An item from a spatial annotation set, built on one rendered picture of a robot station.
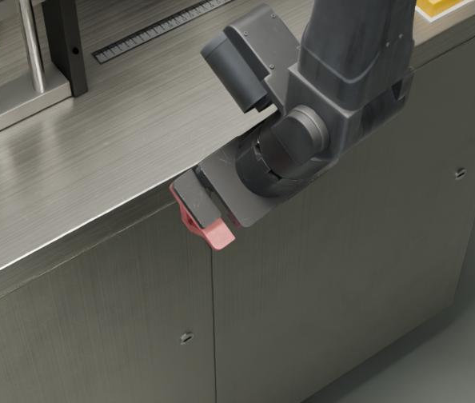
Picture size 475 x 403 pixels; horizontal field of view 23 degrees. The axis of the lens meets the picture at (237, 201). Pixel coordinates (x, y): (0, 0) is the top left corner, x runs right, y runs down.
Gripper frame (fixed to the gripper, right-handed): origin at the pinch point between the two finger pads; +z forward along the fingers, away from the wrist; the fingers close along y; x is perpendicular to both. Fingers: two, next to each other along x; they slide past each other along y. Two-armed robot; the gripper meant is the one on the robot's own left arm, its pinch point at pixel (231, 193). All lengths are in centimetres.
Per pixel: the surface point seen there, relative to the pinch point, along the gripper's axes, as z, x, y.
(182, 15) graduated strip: 28.9, -21.3, -21.9
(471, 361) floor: 93, 49, -62
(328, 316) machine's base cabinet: 68, 23, -32
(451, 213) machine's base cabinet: 60, 21, -56
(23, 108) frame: 27.1, -21.4, 1.9
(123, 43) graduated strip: 29.5, -22.3, -13.6
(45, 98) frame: 27.0, -21.1, -0.8
